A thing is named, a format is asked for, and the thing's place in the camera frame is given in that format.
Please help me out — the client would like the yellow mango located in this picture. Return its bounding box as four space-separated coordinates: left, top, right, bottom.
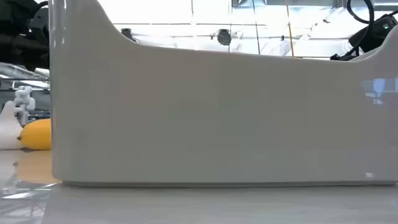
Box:
19 118 52 151

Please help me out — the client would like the beige pear-shaped squash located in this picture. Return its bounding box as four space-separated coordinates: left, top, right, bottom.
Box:
0 100 24 151

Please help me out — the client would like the grey plastic basket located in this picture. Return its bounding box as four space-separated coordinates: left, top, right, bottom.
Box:
49 0 398 187

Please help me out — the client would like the black floor cable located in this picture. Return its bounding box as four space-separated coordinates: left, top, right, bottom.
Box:
252 0 261 55

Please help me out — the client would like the yellow floor cable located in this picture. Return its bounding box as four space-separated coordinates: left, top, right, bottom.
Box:
285 4 295 57

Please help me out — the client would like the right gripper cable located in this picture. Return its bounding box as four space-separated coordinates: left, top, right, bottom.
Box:
346 0 376 58

